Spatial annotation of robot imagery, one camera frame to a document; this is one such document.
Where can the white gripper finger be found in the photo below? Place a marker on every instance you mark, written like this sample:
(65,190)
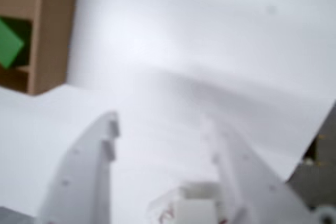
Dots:
(78,182)
(257,195)

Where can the green cube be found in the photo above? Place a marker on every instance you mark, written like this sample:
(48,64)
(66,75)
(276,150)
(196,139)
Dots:
(8,43)

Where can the brown cardboard box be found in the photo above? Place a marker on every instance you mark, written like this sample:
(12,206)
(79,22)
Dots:
(52,24)

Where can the motor controller circuit board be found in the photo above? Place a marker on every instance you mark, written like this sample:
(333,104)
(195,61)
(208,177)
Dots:
(312,150)

